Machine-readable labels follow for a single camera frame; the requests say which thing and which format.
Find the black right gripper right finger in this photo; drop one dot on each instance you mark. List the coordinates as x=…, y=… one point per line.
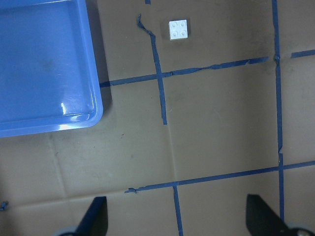
x=261, y=220

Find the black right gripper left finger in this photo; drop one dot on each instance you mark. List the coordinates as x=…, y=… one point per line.
x=95, y=220

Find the white building block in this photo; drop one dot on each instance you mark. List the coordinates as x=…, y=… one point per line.
x=178, y=30

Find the blue plastic tray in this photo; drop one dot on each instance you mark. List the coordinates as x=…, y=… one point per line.
x=48, y=74

